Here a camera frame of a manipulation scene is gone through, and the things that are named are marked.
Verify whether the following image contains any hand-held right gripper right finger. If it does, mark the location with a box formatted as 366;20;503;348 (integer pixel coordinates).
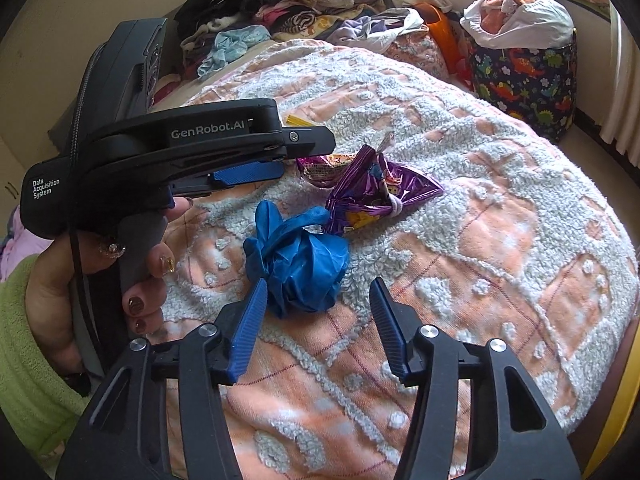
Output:
369;278;581;480

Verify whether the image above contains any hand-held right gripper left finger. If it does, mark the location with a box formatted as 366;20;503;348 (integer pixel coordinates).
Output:
55;278;269;480

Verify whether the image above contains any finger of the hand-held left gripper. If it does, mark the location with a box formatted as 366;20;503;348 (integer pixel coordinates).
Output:
280;127;337;159
167;160;284;200

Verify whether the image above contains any blue rubber glove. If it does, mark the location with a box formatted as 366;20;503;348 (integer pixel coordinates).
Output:
243;200;351;319

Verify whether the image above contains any person's left hand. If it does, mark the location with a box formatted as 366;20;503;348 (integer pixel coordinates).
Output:
25;196;194;377

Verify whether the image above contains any purple snack wrapper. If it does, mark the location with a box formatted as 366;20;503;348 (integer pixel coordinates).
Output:
295;131;446;237

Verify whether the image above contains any light blue cloth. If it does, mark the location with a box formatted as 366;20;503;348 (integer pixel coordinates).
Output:
197;27;273;79

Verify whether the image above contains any lilac and white cloth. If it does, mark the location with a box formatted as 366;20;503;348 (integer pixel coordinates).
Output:
329;7;426;52

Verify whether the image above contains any pink floral bed sheet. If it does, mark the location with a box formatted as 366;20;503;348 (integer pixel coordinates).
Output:
385;35;451;79

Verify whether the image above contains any pink quilt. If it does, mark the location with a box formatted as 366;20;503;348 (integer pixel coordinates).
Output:
0;220;42;282

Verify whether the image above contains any orange plastic object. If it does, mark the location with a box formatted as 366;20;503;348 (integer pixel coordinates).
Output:
415;2;474;92

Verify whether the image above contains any dinosaur print fabric basket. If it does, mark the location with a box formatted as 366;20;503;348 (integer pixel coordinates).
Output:
472;40;579;144

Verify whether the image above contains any yellow chair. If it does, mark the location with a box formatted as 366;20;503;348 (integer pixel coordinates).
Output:
584;320;640;476

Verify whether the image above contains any white bag of clothes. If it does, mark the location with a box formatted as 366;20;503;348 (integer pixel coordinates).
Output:
460;0;575;51

